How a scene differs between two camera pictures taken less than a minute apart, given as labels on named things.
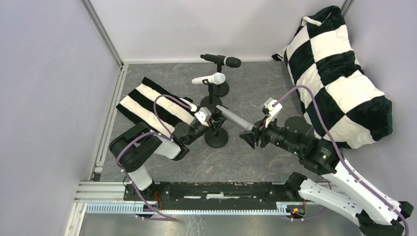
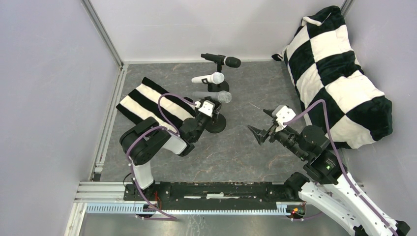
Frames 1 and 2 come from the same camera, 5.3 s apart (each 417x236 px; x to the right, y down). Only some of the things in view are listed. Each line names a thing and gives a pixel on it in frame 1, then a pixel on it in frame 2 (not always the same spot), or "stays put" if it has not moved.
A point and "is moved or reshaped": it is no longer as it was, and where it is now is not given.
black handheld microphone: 229,61 stays put
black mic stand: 217,136 is moved or reshaped
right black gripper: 257,136 to 269,131
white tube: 218,78 stays put
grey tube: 248,126 to 223,96
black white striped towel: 138,105 stays put
